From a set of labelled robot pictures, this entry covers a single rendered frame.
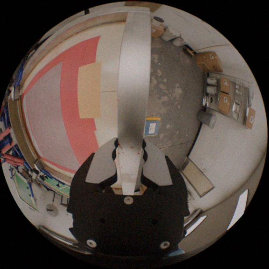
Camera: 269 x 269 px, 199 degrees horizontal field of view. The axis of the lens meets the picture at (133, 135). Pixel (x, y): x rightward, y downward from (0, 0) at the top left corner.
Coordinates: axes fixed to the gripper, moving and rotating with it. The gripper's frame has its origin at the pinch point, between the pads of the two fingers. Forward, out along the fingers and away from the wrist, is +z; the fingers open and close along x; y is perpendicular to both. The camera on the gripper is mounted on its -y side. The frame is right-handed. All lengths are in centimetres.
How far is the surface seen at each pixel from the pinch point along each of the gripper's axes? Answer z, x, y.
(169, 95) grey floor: 153, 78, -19
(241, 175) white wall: -47, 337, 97
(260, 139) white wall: -43, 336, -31
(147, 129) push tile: 33.1, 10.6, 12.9
